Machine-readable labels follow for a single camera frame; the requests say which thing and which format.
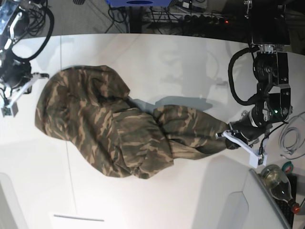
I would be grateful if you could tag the green tape roll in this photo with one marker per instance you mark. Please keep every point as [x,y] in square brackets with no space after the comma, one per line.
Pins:
[288,167]

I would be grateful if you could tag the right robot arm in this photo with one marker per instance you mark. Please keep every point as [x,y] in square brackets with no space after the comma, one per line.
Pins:
[19,18]

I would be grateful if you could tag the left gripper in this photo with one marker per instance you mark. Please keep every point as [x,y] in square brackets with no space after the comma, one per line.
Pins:
[246,133]

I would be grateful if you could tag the camouflage t-shirt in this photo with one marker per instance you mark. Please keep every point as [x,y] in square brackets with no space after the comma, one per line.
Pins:
[89,106]

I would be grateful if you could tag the clear plastic bottle red cap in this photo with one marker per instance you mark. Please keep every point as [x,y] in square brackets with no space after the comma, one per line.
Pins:
[278,184]

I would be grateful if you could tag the black power strip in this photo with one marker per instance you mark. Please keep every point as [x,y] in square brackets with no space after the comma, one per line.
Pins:
[198,19]

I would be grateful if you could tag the blue box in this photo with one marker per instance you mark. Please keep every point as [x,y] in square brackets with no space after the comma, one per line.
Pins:
[138,3]

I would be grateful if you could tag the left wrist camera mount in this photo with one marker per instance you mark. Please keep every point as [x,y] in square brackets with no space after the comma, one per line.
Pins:
[258,156]

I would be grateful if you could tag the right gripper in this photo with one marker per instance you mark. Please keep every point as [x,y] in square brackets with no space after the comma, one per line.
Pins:
[15,75]

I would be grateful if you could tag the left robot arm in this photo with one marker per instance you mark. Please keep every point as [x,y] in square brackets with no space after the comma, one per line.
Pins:
[267,35]

